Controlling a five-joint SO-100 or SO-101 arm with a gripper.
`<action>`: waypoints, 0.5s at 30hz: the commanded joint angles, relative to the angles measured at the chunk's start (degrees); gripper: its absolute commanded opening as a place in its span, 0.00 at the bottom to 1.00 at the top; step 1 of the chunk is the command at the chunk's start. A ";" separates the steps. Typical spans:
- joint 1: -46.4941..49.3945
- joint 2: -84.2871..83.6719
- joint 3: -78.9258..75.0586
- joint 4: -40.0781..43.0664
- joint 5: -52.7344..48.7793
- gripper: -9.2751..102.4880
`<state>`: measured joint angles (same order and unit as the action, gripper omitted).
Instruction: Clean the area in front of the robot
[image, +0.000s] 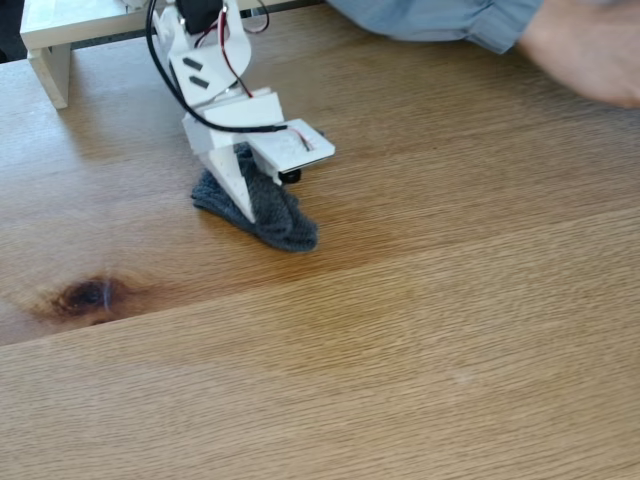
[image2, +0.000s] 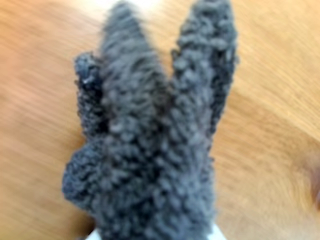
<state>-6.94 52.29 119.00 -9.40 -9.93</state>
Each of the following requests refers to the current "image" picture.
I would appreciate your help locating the white wooden riser shelf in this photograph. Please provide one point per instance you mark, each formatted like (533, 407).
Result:
(75, 20)

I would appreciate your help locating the person's hand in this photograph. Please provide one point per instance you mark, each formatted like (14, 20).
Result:
(585, 50)

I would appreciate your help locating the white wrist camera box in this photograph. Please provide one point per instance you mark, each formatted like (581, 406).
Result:
(295, 147)

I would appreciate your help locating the grey knitted cloth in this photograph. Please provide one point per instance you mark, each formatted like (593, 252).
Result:
(280, 220)

